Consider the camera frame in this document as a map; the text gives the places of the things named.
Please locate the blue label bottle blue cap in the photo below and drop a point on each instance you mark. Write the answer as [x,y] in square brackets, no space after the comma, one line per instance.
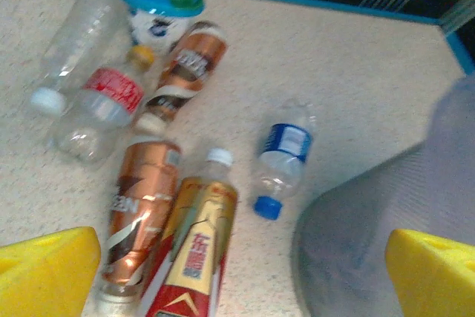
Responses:
[287,142]

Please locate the aluminium frame post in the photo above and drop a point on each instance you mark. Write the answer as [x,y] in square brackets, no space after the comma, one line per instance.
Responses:
[462,16]

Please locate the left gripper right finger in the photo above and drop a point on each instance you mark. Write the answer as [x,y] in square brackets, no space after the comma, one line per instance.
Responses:
[438,280]

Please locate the brown coffee drink bottle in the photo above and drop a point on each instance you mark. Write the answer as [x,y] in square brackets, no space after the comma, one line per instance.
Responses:
[193,61]

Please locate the red label bottle yellow cap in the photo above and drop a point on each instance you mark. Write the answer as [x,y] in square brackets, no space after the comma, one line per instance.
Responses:
[115,88]

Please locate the gold red label bottle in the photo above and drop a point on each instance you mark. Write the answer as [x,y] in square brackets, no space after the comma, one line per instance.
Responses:
[200,239]

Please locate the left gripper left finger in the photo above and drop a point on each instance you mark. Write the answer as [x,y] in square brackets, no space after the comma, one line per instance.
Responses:
[44,276]

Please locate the grey waste bin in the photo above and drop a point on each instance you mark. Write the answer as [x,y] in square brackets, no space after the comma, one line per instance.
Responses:
[334,265]

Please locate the copper label drink bottle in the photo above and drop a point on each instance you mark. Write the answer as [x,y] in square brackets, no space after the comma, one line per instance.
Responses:
[144,198]

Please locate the clear bottle white cap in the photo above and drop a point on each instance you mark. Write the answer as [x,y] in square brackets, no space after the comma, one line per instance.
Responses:
[85,35]

